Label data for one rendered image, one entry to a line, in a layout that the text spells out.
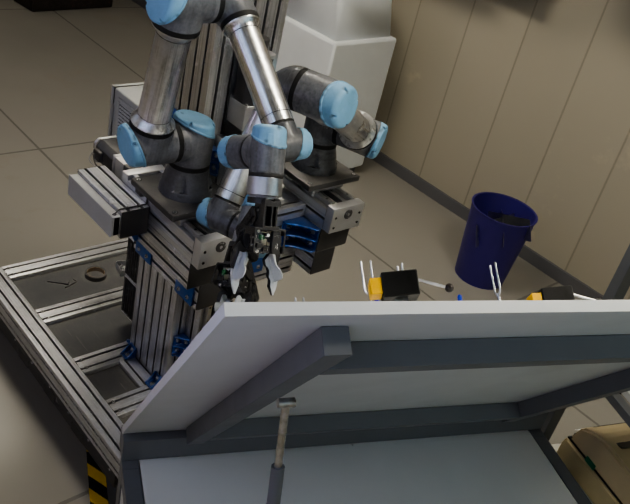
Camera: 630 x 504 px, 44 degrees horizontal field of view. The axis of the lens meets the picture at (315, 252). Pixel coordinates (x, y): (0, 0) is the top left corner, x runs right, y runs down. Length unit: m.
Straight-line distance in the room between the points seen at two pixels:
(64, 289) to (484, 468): 1.96
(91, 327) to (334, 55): 2.23
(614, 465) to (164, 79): 1.58
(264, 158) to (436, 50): 3.60
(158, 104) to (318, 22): 2.81
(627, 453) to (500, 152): 2.86
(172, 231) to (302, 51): 2.71
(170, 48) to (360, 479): 1.14
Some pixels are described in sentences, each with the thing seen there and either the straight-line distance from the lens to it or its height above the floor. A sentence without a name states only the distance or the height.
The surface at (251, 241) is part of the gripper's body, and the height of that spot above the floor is 1.40.
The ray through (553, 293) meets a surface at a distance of 1.44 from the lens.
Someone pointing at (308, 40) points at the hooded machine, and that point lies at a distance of 4.73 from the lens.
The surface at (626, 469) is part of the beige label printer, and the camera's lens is 2.35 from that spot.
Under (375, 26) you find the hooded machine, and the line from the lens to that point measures 4.87.
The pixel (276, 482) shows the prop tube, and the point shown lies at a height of 1.30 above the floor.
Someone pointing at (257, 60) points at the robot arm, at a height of 1.65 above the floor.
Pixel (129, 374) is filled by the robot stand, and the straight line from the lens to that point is 3.00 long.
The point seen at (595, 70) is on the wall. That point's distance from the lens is 4.55.
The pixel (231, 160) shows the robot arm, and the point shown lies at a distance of 1.72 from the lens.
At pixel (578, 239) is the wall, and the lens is 4.73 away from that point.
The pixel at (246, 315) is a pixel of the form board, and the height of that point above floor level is 1.69.
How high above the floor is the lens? 2.25
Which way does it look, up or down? 31 degrees down
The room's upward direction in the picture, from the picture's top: 14 degrees clockwise
